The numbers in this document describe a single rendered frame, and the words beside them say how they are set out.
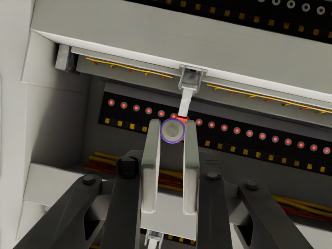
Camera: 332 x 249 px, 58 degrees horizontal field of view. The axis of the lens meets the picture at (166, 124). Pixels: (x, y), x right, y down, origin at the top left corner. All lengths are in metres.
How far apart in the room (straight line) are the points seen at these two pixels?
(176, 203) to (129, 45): 0.18
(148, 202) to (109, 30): 0.18
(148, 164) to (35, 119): 0.23
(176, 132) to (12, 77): 0.19
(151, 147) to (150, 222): 0.20
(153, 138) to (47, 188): 0.22
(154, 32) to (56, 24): 0.09
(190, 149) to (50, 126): 0.27
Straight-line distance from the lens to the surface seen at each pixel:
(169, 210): 0.36
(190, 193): 0.16
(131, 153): 0.18
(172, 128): 0.21
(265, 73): 0.29
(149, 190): 0.16
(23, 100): 0.34
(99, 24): 0.30
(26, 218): 0.42
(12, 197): 0.40
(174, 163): 0.54
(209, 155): 0.18
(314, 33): 0.47
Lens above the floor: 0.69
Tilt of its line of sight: 20 degrees up
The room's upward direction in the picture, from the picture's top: 168 degrees counter-clockwise
